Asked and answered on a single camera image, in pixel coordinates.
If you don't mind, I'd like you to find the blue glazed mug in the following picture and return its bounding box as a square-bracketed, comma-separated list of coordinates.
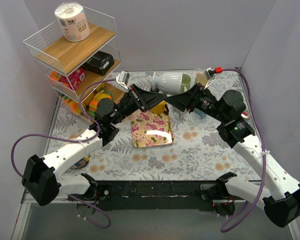
[193, 109, 207, 119]

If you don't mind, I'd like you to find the yellow mug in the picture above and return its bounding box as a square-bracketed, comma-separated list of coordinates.
[150, 101, 169, 115]

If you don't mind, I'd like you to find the cream mug with black handle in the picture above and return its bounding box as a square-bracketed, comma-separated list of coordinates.
[195, 74, 208, 86]

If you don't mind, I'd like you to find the light green ceramic mug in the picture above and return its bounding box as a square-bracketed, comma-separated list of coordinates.
[180, 73, 192, 93]

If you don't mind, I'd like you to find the grey mug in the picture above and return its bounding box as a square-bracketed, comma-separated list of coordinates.
[151, 72, 183, 95]

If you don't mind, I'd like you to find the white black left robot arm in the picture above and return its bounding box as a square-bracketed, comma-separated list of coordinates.
[21, 84, 167, 206]

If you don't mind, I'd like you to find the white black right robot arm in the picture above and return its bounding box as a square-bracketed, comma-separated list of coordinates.
[166, 84, 300, 228]

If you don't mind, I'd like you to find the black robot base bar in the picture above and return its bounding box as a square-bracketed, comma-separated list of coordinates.
[67, 178, 237, 212]

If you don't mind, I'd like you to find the orange yellow sponge pack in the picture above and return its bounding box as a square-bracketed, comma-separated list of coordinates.
[88, 90, 113, 117]

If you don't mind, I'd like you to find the floral serving tray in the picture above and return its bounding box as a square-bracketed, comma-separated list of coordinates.
[131, 110, 174, 148]

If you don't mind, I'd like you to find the blue white drink can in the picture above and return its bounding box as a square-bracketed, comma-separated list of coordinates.
[241, 111, 251, 120]

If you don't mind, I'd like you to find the black box on shelf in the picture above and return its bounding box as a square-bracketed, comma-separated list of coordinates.
[81, 51, 115, 76]

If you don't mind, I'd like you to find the colourful sponge stack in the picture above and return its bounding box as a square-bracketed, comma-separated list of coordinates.
[61, 95, 82, 115]

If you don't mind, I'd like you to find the pink snack box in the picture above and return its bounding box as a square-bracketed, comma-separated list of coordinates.
[58, 67, 86, 90]

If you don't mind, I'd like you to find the orange snack bag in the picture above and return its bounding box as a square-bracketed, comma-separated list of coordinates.
[49, 70, 68, 86]

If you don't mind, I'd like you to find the wrapped toilet paper roll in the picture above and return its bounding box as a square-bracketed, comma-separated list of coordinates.
[54, 2, 91, 43]

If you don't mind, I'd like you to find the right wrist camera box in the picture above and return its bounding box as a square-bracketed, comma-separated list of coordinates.
[203, 66, 223, 89]

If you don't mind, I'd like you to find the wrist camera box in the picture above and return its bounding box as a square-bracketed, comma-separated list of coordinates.
[203, 66, 223, 89]
[115, 71, 130, 89]

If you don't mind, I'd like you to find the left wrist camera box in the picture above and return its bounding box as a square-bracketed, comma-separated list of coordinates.
[115, 71, 130, 89]

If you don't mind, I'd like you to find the white wire shelf rack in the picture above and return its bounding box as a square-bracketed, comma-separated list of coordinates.
[23, 6, 128, 128]

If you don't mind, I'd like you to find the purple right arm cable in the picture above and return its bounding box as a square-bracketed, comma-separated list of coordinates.
[219, 68, 267, 233]

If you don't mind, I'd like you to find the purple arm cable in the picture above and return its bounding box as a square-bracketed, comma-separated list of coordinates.
[219, 68, 267, 233]
[10, 78, 121, 230]

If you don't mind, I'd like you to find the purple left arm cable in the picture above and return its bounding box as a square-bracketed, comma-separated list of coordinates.
[10, 78, 121, 230]

